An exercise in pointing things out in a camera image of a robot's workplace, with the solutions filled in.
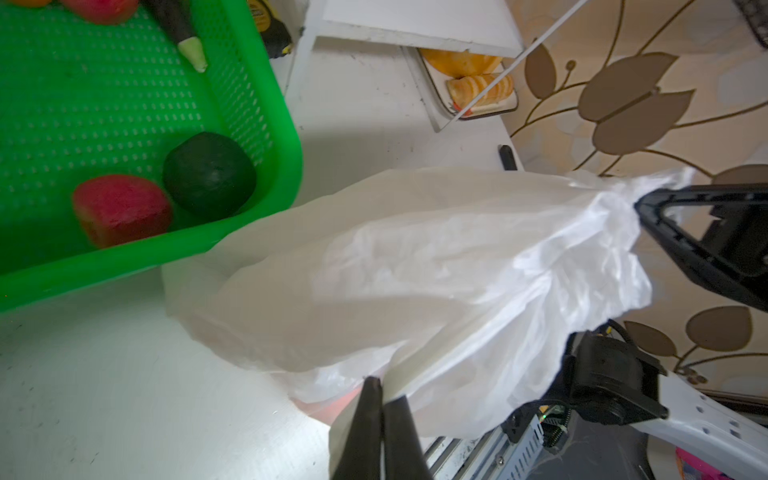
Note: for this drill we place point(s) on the white plastic grocery bag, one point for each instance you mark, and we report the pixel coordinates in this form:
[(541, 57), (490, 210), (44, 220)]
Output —
[(458, 288)]

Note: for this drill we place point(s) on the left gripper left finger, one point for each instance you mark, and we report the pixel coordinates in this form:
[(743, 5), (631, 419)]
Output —
[(361, 455)]

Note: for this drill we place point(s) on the dark green avocado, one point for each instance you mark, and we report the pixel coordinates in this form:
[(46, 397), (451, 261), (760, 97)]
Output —
[(210, 176)]

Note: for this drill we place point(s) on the small purple eggplant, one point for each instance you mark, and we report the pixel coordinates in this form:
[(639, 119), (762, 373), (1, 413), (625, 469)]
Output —
[(174, 20)]

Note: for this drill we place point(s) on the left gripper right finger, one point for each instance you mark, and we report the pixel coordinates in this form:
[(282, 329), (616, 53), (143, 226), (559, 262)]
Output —
[(403, 455)]

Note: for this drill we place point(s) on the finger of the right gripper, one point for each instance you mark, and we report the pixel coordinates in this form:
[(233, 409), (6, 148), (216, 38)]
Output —
[(731, 258)]

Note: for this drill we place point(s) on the green plastic basket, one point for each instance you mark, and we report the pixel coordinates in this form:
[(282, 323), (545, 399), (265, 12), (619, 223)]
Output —
[(80, 101)]

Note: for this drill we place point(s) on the tray of bread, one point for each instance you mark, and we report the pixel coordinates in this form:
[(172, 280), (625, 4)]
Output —
[(461, 82)]

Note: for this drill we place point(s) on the red strawberry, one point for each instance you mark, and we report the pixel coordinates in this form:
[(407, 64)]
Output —
[(118, 209)]

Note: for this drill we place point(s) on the white two-tier shelf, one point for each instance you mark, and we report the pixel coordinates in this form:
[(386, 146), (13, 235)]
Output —
[(479, 27)]

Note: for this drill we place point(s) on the red apple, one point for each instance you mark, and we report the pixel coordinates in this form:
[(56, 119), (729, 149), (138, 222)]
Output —
[(103, 12)]

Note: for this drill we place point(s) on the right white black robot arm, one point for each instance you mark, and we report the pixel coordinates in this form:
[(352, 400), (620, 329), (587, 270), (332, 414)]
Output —
[(612, 382)]

